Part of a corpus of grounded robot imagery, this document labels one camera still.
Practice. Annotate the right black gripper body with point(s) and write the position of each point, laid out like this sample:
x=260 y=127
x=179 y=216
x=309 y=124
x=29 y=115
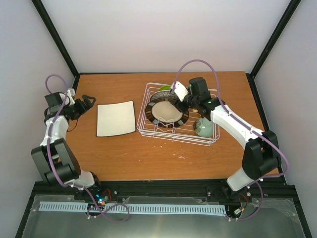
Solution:
x=193 y=100

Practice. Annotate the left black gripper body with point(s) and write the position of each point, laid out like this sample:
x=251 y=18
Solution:
x=74 y=113

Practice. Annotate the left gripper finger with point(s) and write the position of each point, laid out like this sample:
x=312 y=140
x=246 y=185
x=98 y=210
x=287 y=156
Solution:
x=83 y=108
x=89 y=99

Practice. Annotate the mint green bowl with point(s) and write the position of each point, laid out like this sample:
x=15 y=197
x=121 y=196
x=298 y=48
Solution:
x=203 y=127

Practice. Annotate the white square plate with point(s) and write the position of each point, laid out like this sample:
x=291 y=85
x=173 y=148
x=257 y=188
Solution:
x=115 y=119

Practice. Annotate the green plate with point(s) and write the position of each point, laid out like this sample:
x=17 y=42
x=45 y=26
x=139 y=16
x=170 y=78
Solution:
x=165 y=88

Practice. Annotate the patterned round plate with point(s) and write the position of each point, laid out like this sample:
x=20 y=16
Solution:
x=163 y=94

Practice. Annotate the dark striped rim plate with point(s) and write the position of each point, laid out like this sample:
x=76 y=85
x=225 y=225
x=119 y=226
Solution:
x=163 y=113

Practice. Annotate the white wire dish rack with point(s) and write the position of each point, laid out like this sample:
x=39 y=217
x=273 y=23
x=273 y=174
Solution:
x=184 y=133

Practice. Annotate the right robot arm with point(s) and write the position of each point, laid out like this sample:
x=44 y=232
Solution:
x=260 y=148

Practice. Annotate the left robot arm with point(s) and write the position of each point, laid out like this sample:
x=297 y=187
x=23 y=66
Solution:
x=54 y=159

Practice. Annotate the small circuit board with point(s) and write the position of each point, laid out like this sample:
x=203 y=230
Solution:
x=104 y=197

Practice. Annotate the metal base sheet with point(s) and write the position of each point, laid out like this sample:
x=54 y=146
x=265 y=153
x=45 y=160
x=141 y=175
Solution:
x=269 y=218

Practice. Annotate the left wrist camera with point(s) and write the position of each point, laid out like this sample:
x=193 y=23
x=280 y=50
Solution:
x=70 y=97

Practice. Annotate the blue slotted cable duct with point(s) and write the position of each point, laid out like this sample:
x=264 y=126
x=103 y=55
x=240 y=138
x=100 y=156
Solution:
x=139 y=209

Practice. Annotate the left black frame post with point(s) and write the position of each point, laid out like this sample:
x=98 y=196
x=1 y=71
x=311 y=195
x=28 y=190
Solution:
x=41 y=10

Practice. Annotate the black frame post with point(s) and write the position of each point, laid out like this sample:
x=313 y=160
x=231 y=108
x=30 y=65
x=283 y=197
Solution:
x=41 y=10
x=285 y=18

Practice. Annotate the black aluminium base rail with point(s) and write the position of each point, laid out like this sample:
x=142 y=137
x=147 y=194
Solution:
x=209 y=190

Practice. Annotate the right black frame post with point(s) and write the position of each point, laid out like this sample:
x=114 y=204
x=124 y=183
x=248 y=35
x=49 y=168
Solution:
x=285 y=18

